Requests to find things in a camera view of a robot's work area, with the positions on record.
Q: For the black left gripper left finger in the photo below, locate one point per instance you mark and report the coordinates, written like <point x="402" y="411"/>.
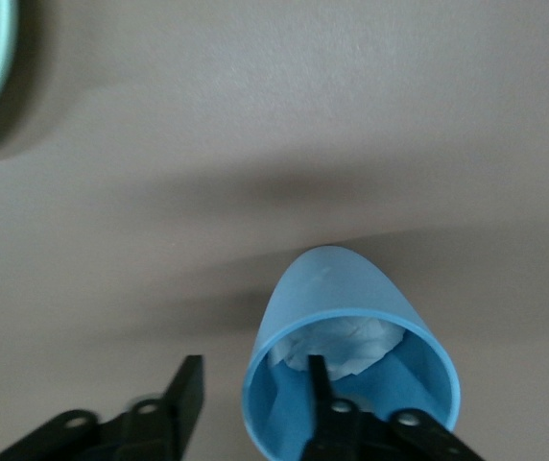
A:
<point x="159" y="432"/>

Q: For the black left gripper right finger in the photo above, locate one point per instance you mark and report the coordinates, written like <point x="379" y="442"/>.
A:
<point x="346" y="437"/>

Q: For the blue cup holding paper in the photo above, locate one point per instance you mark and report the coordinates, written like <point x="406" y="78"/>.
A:
<point x="341" y="288"/>

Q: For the white crumpled paper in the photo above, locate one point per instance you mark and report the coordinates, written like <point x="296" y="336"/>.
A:
<point x="351" y="346"/>

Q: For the brown table cover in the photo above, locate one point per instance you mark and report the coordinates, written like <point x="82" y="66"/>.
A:
<point x="303" y="120"/>

